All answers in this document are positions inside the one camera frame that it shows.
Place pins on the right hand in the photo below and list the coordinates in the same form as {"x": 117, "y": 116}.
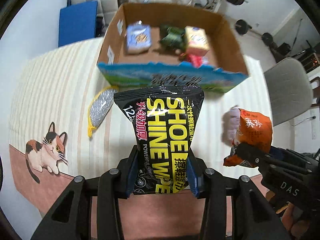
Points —
{"x": 296, "y": 228}

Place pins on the grey shell chair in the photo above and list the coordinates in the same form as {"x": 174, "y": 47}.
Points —
{"x": 289, "y": 90}

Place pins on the yellow-edged mesh sponge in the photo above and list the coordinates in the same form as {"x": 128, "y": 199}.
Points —
{"x": 99, "y": 108}

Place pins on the red snack packet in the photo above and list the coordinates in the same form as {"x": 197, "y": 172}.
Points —
{"x": 196, "y": 61}

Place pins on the green wipes packet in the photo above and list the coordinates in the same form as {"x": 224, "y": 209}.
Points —
{"x": 172, "y": 37}

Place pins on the brown wooden chair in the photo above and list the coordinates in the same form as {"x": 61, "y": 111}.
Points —
{"x": 316, "y": 91}

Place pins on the black shoe shine wipes pack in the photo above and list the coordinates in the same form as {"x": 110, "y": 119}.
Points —
{"x": 164, "y": 121}

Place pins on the orange snack packet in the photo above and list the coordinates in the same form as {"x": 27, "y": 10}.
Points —
{"x": 255, "y": 129}

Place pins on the blue folded mat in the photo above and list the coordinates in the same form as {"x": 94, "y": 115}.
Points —
{"x": 77, "y": 23}

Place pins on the cardboard box with blue print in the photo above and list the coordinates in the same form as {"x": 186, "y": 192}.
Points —
{"x": 224, "y": 66}

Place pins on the blue tissue pack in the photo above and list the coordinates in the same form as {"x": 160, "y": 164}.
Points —
{"x": 138, "y": 38}

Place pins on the beige bear tissue pack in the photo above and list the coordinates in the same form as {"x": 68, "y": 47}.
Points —
{"x": 196, "y": 41}

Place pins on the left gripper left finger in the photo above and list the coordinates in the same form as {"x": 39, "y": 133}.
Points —
{"x": 132, "y": 168}

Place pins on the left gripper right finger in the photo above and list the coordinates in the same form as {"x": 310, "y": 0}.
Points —
{"x": 195, "y": 175}

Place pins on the barbell on floor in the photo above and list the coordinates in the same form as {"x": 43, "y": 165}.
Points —
{"x": 242, "y": 28}

